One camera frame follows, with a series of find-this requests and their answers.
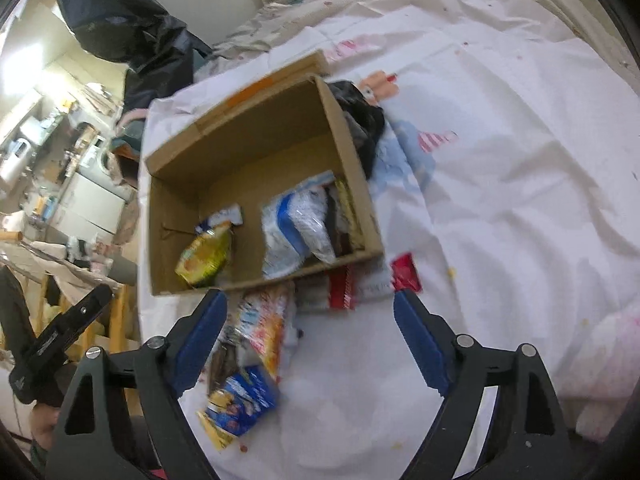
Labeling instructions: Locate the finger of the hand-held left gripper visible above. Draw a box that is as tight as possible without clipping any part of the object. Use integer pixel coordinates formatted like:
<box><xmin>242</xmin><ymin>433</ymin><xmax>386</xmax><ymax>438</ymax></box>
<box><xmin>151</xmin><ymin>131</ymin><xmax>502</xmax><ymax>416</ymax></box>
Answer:
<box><xmin>37</xmin><ymin>284</ymin><xmax>113</xmax><ymax>361</ymax></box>
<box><xmin>0</xmin><ymin>266</ymin><xmax>38</xmax><ymax>361</ymax></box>

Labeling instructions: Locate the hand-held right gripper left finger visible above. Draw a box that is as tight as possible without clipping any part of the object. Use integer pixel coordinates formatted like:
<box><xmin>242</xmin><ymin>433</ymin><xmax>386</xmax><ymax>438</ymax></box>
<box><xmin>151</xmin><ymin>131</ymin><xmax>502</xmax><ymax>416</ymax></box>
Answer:
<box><xmin>45</xmin><ymin>289</ymin><xmax>228</xmax><ymax>480</ymax></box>

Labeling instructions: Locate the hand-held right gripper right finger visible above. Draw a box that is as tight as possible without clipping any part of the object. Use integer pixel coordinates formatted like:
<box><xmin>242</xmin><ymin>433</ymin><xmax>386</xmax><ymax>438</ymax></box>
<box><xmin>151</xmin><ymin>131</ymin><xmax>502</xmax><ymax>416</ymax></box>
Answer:
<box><xmin>392</xmin><ymin>289</ymin><xmax>576</xmax><ymax>480</ymax></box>

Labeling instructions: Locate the orange white snack packet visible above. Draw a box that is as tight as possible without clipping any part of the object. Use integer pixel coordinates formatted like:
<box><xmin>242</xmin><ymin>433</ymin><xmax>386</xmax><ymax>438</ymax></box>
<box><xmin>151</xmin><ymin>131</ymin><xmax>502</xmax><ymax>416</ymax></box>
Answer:
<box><xmin>235</xmin><ymin>285</ymin><xmax>296</xmax><ymax>378</ymax></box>

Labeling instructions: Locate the blue yellow cartoon snack packet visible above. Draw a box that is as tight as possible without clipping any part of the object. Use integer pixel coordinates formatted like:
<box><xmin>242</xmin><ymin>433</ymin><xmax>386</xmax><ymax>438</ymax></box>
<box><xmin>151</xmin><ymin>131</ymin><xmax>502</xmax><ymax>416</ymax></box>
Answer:
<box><xmin>196</xmin><ymin>364</ymin><xmax>281</xmax><ymax>453</ymax></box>

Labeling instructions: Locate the white round-label snack packet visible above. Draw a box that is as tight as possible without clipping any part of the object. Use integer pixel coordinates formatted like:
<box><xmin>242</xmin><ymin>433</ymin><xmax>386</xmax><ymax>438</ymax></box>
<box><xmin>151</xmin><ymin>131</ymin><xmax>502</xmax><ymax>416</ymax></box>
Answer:
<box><xmin>195</xmin><ymin>204</ymin><xmax>244</xmax><ymax>236</ymax></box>

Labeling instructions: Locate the yellow checkered snack packet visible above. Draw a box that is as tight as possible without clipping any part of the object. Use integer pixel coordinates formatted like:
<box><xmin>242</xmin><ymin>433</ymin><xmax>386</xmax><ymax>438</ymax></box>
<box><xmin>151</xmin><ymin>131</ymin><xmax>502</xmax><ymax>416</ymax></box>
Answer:
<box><xmin>332</xmin><ymin>177</ymin><xmax>366</xmax><ymax>253</ymax></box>

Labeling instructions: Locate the white blue snack packet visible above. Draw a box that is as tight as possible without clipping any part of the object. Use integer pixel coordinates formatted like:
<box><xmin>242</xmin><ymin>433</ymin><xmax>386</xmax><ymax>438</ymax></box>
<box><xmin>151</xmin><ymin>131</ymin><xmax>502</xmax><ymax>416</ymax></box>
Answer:
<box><xmin>261</xmin><ymin>171</ymin><xmax>337</xmax><ymax>281</ymax></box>

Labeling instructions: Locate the brown cardboard box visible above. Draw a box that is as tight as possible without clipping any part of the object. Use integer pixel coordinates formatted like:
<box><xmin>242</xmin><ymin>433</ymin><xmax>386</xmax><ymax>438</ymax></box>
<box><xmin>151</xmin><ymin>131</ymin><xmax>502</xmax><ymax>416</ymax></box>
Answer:
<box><xmin>139</xmin><ymin>50</ymin><xmax>386</xmax><ymax>298</ymax></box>

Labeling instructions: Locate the person's left hand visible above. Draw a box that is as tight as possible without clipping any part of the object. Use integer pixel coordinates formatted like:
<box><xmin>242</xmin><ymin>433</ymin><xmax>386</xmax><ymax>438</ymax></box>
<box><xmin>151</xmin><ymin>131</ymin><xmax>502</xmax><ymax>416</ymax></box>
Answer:
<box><xmin>30</xmin><ymin>405</ymin><xmax>63</xmax><ymax>453</ymax></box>

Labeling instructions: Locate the white base cabinet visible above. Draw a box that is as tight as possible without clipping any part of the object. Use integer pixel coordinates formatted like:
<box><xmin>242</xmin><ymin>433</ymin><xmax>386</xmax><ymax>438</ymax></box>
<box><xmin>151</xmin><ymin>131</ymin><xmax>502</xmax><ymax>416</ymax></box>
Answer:
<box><xmin>50</xmin><ymin>170</ymin><xmax>133</xmax><ymax>246</ymax></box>

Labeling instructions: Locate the white washing machine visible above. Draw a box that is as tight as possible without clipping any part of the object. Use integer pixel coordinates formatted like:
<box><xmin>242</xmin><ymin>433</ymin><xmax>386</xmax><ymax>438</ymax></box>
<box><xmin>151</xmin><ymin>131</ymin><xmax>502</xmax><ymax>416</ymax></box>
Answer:
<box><xmin>80</xmin><ymin>142</ymin><xmax>121</xmax><ymax>181</ymax></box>

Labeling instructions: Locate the pile of clothes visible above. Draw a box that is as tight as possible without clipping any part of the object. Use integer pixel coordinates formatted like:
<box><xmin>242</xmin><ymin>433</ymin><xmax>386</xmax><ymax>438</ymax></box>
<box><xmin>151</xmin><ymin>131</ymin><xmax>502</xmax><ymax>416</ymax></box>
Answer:
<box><xmin>107</xmin><ymin>107</ymin><xmax>151</xmax><ymax>161</ymax></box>

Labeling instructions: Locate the pink blanket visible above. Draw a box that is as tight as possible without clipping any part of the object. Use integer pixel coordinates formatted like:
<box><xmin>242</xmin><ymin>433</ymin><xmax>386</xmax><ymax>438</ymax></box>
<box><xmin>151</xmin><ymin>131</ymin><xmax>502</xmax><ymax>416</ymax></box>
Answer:
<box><xmin>570</xmin><ymin>305</ymin><xmax>640</xmax><ymax>441</ymax></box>

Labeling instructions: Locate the black plastic bag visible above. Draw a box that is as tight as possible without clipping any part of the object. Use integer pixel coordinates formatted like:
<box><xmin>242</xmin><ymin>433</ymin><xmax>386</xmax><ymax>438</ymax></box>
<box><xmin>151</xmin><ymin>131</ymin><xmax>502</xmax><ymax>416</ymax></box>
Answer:
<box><xmin>330</xmin><ymin>80</ymin><xmax>388</xmax><ymax>181</ymax></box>

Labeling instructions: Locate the black hanging garment cover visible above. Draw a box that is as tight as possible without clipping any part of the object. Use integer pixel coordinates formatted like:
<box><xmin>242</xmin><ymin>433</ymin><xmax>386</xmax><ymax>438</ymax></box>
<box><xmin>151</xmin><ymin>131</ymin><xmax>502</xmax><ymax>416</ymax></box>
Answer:
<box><xmin>50</xmin><ymin>0</ymin><xmax>211</xmax><ymax>111</ymax></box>

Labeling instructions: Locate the grey patterned duvet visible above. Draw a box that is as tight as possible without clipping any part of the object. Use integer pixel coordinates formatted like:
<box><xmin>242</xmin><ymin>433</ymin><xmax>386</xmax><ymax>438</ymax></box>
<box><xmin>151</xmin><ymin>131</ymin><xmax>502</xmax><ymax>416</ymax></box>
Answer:
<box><xmin>210</xmin><ymin>0</ymin><xmax>501</xmax><ymax>61</ymax></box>

